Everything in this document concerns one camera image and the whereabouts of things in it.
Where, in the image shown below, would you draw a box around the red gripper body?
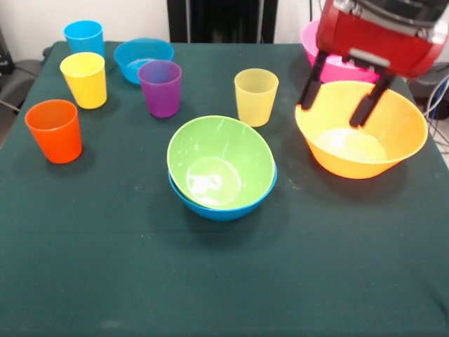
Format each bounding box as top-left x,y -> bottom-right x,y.
315,0 -> 449,79

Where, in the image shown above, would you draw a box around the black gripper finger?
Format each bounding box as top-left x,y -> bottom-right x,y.
349,72 -> 396,129
297,51 -> 330,112

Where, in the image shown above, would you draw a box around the pink bowl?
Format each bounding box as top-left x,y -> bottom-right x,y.
300,20 -> 380,85

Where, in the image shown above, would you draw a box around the green bowl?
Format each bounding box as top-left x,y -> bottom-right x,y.
166,115 -> 276,211

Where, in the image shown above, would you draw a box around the large blue bowl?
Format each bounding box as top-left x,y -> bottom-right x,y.
168,163 -> 279,223

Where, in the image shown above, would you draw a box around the orange bowl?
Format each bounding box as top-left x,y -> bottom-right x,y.
294,80 -> 429,180

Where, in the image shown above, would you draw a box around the pale translucent yellow cup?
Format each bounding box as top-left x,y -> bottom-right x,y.
234,68 -> 279,128

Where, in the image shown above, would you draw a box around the purple cup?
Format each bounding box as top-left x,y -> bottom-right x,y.
137,59 -> 183,119

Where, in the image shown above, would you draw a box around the small blue bowl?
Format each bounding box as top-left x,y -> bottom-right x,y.
113,37 -> 175,86

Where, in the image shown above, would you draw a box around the blue cup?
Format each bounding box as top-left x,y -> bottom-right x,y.
63,20 -> 105,59

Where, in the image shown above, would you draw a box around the dark green tablecloth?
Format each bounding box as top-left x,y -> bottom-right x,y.
0,40 -> 449,337

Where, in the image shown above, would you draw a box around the red cup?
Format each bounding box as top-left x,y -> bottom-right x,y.
24,99 -> 83,165

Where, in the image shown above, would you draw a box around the tangle of floor cables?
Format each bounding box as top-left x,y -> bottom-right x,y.
422,75 -> 449,155

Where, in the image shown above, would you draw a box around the black wall cables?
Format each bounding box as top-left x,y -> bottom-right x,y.
307,0 -> 326,19

